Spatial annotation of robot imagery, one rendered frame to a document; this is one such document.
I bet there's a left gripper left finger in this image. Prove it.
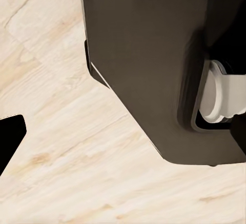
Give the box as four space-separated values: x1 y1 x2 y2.
0 114 27 176

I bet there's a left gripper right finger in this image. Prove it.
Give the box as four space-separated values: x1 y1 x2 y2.
230 114 246 155

